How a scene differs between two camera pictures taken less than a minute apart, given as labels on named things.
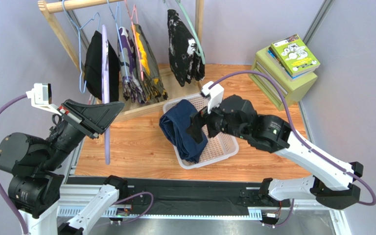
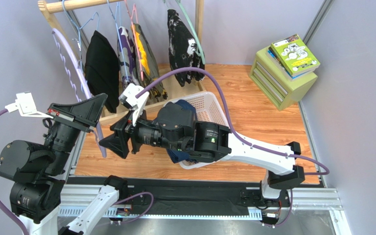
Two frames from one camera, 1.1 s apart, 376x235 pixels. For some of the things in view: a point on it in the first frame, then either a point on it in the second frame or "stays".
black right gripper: x=205 y=121 to x=131 y=137
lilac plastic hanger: x=105 y=80 to x=82 y=80
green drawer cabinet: x=294 y=90 stays
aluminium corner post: x=317 y=21 stays
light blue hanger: x=79 y=33 stays
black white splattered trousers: x=186 y=59 stays
